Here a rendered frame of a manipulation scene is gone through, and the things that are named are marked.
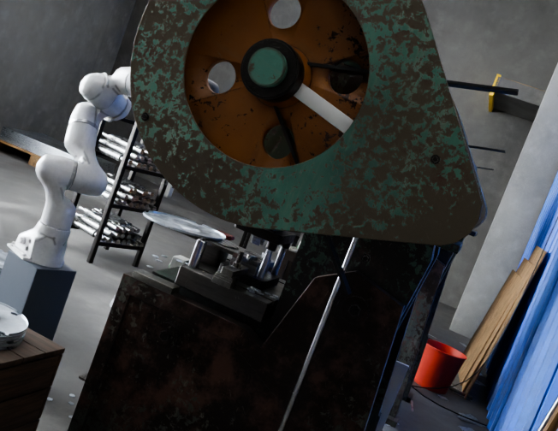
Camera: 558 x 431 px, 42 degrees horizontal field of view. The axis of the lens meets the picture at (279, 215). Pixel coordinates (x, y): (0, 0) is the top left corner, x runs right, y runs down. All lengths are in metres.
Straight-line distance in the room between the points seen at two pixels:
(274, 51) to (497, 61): 7.29
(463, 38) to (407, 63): 7.27
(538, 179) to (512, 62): 2.19
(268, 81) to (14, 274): 1.32
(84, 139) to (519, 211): 5.18
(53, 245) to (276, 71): 1.22
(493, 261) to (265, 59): 5.58
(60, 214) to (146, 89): 0.81
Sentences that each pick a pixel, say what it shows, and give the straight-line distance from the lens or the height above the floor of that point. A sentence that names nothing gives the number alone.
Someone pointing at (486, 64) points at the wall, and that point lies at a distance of 9.05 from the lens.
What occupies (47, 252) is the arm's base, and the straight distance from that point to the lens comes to 2.74.
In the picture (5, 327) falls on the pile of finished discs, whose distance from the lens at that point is 2.24.
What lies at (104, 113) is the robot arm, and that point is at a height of 1.03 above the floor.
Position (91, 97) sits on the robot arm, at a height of 1.07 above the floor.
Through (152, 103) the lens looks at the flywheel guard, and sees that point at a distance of 2.04.
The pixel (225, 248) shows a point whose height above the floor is 0.78.
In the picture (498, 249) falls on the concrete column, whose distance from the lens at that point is 7.25.
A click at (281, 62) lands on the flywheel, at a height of 1.35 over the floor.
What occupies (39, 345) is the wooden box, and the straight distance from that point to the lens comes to 2.31.
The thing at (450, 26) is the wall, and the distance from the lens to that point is 9.17.
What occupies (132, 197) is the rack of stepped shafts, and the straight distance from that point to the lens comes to 4.75.
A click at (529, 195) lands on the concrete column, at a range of 7.25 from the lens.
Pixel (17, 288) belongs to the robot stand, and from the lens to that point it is 2.76.
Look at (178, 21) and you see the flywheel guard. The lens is 2.05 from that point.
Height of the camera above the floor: 1.18
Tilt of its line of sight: 6 degrees down
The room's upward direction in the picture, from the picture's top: 21 degrees clockwise
